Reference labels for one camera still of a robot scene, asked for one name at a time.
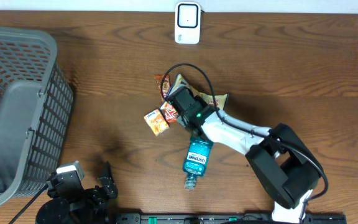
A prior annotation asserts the red chocolate bar wrapper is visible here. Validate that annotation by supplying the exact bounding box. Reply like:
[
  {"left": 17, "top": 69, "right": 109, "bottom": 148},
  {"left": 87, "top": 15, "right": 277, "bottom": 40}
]
[{"left": 154, "top": 75, "right": 178, "bottom": 123}]

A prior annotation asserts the large white snack bag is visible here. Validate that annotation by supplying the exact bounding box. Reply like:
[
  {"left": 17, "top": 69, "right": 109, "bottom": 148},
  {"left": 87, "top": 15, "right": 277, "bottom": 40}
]
[{"left": 170, "top": 73, "right": 229, "bottom": 111}]

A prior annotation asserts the small orange box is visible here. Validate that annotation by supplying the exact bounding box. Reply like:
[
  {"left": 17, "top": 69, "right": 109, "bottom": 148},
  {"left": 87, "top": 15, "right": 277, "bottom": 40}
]
[{"left": 144, "top": 109, "right": 169, "bottom": 136}]

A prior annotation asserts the teal mouthwash bottle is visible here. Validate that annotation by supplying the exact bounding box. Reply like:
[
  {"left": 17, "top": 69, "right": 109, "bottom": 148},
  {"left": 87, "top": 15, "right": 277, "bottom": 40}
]
[{"left": 183, "top": 136, "right": 214, "bottom": 190}]

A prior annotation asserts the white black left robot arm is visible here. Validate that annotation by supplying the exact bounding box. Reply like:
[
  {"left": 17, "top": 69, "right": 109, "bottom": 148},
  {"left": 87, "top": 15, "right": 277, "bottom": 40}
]
[{"left": 35, "top": 161, "right": 118, "bottom": 224}]

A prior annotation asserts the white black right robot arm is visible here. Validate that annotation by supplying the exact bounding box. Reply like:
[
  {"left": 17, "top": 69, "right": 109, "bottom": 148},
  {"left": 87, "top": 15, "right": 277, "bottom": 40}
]
[{"left": 165, "top": 87, "right": 329, "bottom": 223}]

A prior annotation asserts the white barcode scanner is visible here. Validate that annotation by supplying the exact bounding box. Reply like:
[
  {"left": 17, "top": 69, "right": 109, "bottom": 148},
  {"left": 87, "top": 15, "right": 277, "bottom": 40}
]
[{"left": 174, "top": 2, "right": 201, "bottom": 44}]

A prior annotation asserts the grey plastic mesh basket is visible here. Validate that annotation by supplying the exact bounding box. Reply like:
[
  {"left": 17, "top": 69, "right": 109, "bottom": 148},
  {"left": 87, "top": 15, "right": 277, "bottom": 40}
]
[{"left": 0, "top": 27, "right": 74, "bottom": 205}]

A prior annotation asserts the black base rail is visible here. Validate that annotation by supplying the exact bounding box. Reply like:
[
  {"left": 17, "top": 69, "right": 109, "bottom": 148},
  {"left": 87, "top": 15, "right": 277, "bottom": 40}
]
[{"left": 111, "top": 213, "right": 347, "bottom": 224}]

